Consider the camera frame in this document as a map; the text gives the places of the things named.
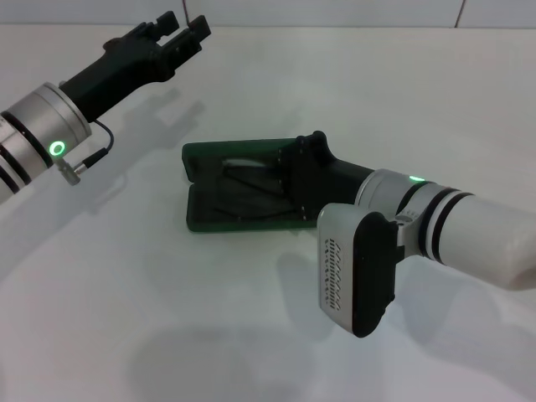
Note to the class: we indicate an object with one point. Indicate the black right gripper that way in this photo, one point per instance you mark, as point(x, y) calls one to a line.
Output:
point(326, 180)

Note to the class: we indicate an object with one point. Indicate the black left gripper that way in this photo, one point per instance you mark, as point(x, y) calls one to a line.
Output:
point(117, 71)

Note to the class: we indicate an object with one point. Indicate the black glasses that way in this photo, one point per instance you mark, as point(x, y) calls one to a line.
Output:
point(247, 184)

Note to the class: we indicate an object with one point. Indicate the green glasses case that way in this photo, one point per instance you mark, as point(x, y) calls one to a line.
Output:
point(201, 155)

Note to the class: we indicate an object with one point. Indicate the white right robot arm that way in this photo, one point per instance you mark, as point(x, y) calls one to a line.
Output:
point(481, 234)

